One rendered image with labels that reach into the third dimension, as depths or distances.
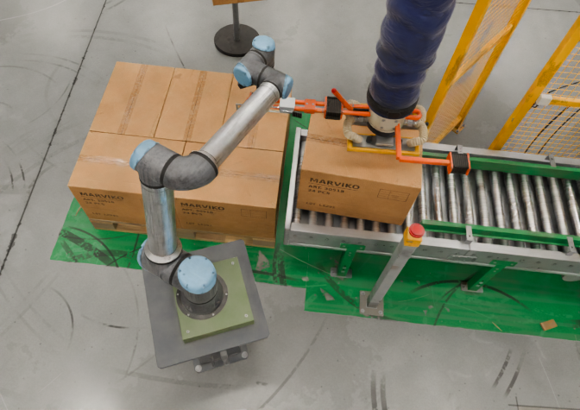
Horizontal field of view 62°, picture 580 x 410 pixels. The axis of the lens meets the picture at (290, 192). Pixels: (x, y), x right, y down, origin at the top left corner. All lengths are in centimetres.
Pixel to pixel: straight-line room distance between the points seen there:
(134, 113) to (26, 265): 118
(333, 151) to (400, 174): 35
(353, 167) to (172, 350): 120
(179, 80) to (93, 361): 180
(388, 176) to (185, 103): 144
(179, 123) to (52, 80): 155
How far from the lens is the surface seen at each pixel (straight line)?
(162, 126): 309
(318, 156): 242
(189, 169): 154
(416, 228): 220
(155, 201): 171
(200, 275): 198
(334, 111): 221
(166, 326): 228
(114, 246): 334
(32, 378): 323
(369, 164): 244
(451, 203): 293
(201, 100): 319
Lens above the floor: 291
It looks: 59 degrees down
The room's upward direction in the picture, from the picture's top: 5 degrees clockwise
